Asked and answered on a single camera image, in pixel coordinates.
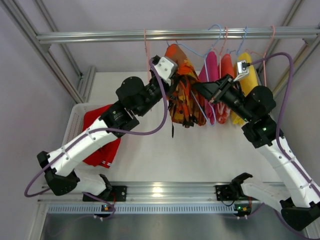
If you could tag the yellow trousers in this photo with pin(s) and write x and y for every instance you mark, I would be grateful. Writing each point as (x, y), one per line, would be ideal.
(247, 84)

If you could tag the pink hanger with red trousers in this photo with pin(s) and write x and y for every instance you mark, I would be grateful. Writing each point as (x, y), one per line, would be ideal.
(147, 53)

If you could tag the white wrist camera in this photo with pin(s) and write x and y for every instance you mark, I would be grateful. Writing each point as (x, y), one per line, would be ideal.
(166, 69)
(242, 68)

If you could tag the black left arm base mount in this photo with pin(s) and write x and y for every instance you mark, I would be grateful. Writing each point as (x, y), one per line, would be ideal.
(116, 193)

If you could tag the magenta trousers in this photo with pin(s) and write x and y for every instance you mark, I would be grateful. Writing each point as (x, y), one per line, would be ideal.
(209, 73)

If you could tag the orange black patterned trousers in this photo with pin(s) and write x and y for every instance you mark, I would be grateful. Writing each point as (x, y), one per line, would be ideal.
(186, 106)

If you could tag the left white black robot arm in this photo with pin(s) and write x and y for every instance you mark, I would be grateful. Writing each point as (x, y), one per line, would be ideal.
(135, 99)

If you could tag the red trousers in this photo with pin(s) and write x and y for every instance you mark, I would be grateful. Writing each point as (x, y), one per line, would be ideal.
(105, 155)

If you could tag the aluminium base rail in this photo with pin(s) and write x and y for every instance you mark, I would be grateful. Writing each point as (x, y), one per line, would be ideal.
(158, 192)

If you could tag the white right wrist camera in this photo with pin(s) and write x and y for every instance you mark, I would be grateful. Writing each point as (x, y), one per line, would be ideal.
(242, 68)

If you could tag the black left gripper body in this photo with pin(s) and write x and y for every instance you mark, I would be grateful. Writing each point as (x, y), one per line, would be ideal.
(164, 85)

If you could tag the white plastic perforated basket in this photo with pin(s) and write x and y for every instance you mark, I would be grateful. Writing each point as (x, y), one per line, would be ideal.
(76, 121)

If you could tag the aluminium frame post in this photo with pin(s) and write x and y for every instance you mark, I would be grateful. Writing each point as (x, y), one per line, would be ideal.
(19, 17)

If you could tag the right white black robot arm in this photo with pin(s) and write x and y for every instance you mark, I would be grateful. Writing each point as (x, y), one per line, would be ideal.
(302, 206)

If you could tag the orange white tie-dye trousers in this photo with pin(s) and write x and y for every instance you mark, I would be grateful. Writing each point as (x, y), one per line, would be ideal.
(223, 112)

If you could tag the empty pink hanger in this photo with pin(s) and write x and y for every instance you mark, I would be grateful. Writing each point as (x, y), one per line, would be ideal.
(264, 54)

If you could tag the aluminium hanging rail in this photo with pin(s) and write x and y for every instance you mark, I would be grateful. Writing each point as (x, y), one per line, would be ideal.
(278, 32)

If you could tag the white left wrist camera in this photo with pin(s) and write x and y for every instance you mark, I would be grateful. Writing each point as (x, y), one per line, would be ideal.
(166, 69)

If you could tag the blue hanger with yellow trousers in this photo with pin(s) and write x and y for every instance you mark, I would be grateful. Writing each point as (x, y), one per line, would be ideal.
(238, 50)

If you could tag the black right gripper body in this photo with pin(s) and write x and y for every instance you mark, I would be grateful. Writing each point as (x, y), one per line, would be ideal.
(219, 89)

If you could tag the grey slotted cable duct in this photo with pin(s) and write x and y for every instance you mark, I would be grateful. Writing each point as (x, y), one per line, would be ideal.
(158, 208)

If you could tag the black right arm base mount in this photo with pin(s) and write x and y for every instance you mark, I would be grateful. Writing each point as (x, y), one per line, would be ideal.
(227, 192)

